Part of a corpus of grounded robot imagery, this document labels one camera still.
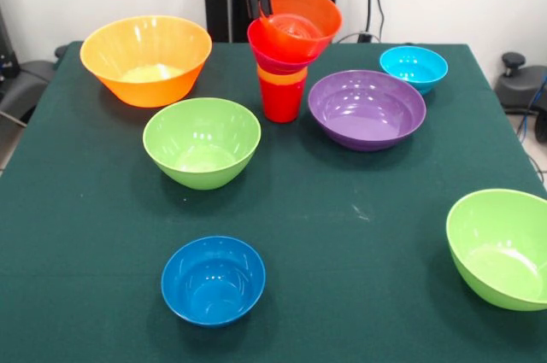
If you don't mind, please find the red-orange plastic bowl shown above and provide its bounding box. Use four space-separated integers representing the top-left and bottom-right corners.
258 0 344 63

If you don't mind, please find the pink plastic bowl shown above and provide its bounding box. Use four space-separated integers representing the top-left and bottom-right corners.
246 17 322 75

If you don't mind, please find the orange plastic cup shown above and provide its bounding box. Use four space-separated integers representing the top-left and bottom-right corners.
256 63 309 88

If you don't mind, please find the red plastic cup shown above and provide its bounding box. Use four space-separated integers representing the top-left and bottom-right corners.
259 79 308 125

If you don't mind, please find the large orange plastic bowl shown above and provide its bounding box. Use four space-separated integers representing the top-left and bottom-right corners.
79 15 213 108

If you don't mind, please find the green plastic bowl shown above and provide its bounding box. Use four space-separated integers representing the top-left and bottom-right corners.
142 97 262 191
445 188 547 313

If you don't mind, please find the purple plastic bowl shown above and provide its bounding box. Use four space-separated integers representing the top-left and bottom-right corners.
307 69 427 153

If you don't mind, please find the cyan plastic bowl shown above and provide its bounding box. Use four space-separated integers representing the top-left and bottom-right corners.
379 45 450 97

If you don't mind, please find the blue plastic bowl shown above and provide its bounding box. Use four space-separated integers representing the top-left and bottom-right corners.
160 235 267 329

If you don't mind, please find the dark green tablecloth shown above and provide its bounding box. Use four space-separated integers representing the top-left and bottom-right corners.
0 41 547 363

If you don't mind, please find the black pedestal foot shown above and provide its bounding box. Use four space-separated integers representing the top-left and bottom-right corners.
0 44 69 125
495 51 547 144

